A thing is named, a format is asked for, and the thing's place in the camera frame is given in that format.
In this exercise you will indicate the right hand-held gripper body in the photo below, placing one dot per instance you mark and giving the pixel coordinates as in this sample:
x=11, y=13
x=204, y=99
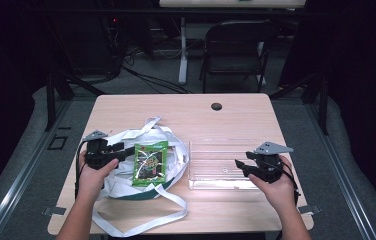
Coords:
x=268, y=165

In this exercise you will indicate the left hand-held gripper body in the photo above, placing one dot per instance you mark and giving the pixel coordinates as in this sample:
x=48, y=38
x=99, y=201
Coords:
x=97, y=155

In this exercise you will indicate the green snack packet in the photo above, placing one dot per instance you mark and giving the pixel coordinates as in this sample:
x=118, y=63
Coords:
x=150, y=163

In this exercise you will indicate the clear plastic container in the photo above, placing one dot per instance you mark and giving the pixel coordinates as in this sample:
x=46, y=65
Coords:
x=216, y=166

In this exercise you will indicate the white tote bag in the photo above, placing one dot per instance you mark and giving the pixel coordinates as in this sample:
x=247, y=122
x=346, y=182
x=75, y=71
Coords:
x=157, y=135

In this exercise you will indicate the person's left hand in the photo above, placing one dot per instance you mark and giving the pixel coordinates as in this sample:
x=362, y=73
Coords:
x=91, y=180

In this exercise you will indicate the person's right hand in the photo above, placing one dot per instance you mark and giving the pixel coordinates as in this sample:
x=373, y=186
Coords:
x=281, y=191

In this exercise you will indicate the grey tape piece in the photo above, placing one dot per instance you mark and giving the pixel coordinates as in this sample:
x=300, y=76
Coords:
x=55, y=210
x=310, y=209

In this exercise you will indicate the black metal stand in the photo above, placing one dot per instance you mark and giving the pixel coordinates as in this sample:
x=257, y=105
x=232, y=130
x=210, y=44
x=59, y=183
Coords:
x=51, y=100
x=323, y=106

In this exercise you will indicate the dark equipment with red light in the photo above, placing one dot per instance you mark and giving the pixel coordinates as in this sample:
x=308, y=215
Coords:
x=113, y=40

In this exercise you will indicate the white desk leg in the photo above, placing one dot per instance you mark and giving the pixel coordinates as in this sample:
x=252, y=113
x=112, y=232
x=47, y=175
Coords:
x=183, y=56

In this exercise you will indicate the black folding chair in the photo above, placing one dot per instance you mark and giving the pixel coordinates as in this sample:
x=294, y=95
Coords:
x=236, y=43

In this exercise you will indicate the metal floor rail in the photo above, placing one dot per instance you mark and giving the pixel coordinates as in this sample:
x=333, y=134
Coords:
x=337, y=173
x=19, y=181

